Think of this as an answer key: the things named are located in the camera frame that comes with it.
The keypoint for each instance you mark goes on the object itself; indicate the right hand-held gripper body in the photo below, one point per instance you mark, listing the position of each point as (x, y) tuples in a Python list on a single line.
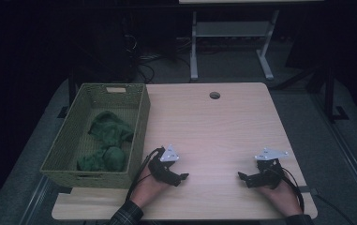
[(268, 176)]

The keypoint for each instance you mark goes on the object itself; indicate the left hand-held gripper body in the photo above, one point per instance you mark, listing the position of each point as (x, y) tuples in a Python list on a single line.
[(160, 168)]

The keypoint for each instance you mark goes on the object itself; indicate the green fuzzy cloth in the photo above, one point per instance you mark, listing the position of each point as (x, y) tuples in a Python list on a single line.
[(110, 128)]

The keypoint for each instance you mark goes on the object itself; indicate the green woven basket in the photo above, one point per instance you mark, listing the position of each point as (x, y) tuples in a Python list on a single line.
[(61, 146)]

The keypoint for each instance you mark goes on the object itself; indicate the person's left hand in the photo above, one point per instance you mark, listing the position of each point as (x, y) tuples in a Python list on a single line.
[(146, 190)]

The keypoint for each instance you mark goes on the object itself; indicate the person's right hand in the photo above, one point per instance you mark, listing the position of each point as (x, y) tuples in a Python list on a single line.
[(284, 200)]

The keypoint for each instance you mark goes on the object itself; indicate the black metal stand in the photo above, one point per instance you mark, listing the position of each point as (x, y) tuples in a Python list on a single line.
[(330, 93)]

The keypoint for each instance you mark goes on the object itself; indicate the white metal stand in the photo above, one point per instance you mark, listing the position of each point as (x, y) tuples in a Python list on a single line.
[(229, 28)]

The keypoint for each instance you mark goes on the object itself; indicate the metal floor rail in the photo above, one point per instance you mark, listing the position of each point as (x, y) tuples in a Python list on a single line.
[(35, 200), (348, 156)]

